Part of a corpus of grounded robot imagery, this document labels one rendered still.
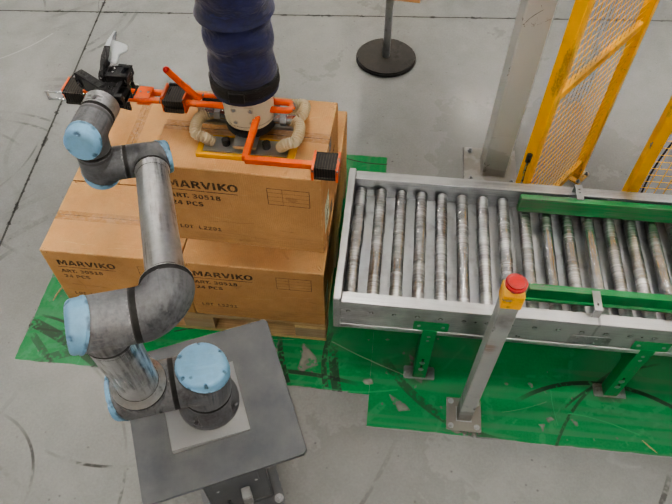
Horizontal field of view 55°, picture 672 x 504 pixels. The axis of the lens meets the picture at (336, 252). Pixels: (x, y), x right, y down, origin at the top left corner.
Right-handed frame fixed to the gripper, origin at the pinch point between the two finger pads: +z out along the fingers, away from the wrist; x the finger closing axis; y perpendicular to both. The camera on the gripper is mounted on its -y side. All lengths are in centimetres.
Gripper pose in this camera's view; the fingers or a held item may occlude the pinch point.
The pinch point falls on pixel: (120, 54)
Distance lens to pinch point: 196.2
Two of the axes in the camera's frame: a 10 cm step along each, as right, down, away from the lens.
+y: 9.9, 1.0, -0.7
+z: 1.2, -7.9, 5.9
